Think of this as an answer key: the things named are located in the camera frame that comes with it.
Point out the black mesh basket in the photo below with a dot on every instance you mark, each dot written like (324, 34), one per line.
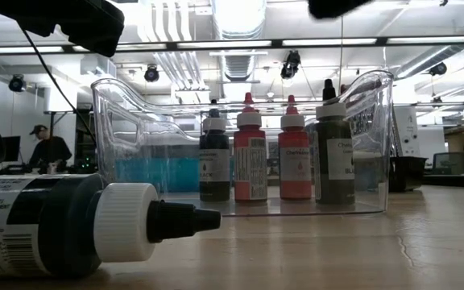
(407, 173)

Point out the black background monitor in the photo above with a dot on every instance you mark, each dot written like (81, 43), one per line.
(8, 149)

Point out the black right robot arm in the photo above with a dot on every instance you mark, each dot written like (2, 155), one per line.
(336, 7)

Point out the clear plastic bin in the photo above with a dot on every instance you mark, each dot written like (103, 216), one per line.
(135, 189)

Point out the person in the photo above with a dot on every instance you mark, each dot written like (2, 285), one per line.
(50, 151)

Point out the grey background chair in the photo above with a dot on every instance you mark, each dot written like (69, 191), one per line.
(453, 163)

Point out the red ink bottle white cap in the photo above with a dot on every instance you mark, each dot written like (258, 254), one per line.
(250, 161)
(294, 161)

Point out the white wall device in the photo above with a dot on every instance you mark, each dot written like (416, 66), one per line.
(407, 129)

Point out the blue plastic bin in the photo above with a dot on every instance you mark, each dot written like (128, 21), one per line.
(155, 175)

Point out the silver ceiling air duct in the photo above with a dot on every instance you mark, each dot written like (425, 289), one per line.
(238, 24)

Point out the black ink bottle white cap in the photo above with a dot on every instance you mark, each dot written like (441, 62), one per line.
(214, 161)
(75, 225)
(334, 161)

